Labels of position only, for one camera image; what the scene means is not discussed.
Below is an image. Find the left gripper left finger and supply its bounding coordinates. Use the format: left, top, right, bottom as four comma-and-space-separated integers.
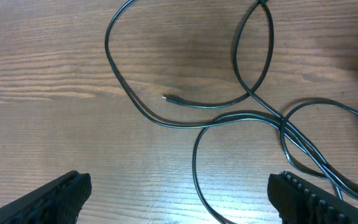
0, 170, 92, 224

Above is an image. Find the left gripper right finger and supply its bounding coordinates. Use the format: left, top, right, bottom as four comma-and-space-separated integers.
267, 171, 358, 224

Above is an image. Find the black USB cable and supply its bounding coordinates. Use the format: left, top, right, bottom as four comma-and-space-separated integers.
104, 0, 358, 224

